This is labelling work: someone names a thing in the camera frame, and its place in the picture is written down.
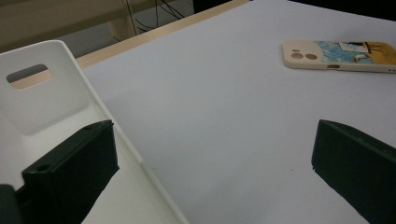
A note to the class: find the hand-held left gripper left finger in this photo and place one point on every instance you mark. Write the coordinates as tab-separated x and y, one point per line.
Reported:
71	174

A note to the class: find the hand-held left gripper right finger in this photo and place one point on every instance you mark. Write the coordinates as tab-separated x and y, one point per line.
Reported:
358	168

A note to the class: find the white plastic storage box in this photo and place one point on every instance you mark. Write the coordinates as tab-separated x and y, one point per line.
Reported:
46	105

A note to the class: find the small tan box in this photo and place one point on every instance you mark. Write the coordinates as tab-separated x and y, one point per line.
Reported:
342	53

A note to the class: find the white table sheet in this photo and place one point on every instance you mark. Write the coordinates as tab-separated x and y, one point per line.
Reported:
218	109

